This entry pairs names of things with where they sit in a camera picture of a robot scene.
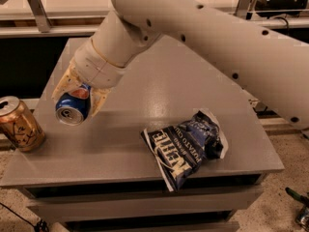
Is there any black floor cable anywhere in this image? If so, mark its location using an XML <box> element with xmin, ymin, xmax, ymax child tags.
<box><xmin>0</xmin><ymin>202</ymin><xmax>50</xmax><ymax>232</ymax></box>

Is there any metal rail bracket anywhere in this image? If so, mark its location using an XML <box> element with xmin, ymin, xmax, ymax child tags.
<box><xmin>235</xmin><ymin>0</ymin><xmax>251</xmax><ymax>19</ymax></box>
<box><xmin>27</xmin><ymin>0</ymin><xmax>51</xmax><ymax>33</ymax></box>

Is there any blue potato chip bag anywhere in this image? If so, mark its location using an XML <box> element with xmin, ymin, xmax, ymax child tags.
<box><xmin>141</xmin><ymin>110</ymin><xmax>229</xmax><ymax>192</ymax></box>

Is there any orange soda can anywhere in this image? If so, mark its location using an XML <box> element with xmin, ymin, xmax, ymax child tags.
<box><xmin>0</xmin><ymin>96</ymin><xmax>45</xmax><ymax>152</ymax></box>

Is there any green handled tool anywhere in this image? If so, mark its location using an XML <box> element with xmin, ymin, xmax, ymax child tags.
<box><xmin>285</xmin><ymin>188</ymin><xmax>309</xmax><ymax>232</ymax></box>

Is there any blue pepsi can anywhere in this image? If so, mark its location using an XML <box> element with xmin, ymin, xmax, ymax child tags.
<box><xmin>55</xmin><ymin>84</ymin><xmax>91</xmax><ymax>126</ymax></box>

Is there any grey drawer cabinet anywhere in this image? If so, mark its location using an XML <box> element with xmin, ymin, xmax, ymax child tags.
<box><xmin>1</xmin><ymin>37</ymin><xmax>283</xmax><ymax>232</ymax></box>

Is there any right metal rail bracket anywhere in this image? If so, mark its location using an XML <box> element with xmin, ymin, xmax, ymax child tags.
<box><xmin>235</xmin><ymin>0</ymin><xmax>251</xmax><ymax>19</ymax></box>

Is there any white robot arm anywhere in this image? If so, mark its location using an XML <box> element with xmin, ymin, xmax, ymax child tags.
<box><xmin>52</xmin><ymin>0</ymin><xmax>309</xmax><ymax>132</ymax></box>

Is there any left metal rail bracket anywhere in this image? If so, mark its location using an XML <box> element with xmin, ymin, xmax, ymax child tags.
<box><xmin>27</xmin><ymin>0</ymin><xmax>51</xmax><ymax>33</ymax></box>

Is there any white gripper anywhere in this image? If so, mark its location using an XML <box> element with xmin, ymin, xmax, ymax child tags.
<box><xmin>52</xmin><ymin>39</ymin><xmax>126</xmax><ymax>117</ymax></box>

